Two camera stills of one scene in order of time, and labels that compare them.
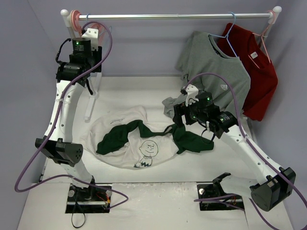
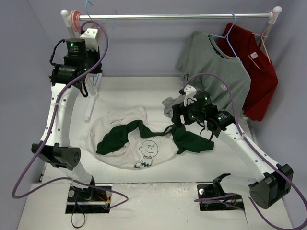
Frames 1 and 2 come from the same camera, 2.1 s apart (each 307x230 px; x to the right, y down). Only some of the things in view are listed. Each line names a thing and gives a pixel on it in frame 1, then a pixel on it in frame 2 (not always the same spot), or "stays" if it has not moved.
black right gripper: (179, 114) stays
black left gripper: (98, 60) stays
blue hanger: (108, 28) → (93, 80)
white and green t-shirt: (130, 138) stays
